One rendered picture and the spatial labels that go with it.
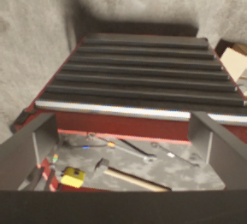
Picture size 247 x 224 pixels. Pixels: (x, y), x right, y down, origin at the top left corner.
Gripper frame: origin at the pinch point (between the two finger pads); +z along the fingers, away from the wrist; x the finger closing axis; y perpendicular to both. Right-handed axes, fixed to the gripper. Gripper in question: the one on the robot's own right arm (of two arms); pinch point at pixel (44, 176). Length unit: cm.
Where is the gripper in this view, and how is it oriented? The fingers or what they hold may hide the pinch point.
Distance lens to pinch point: 59.5
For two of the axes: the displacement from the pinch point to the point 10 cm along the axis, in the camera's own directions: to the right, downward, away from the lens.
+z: 1.2, -6.3, 7.7
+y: 4.0, -6.8, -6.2
